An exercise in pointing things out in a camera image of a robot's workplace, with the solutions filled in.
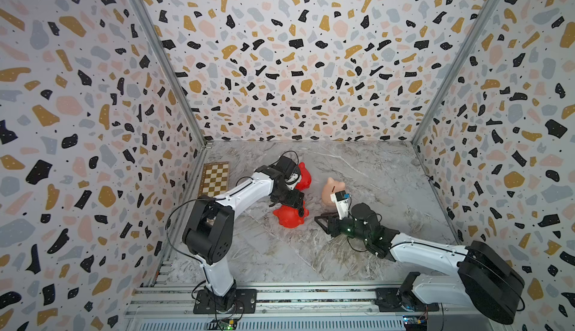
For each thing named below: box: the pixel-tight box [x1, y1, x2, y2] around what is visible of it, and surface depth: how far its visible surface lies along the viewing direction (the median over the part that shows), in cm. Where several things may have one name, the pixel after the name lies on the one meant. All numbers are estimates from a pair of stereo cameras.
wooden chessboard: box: [197, 161, 230, 198], surface depth 106 cm
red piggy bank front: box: [272, 200, 310, 229], surface depth 86 cm
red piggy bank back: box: [294, 161, 312, 191], surface depth 102 cm
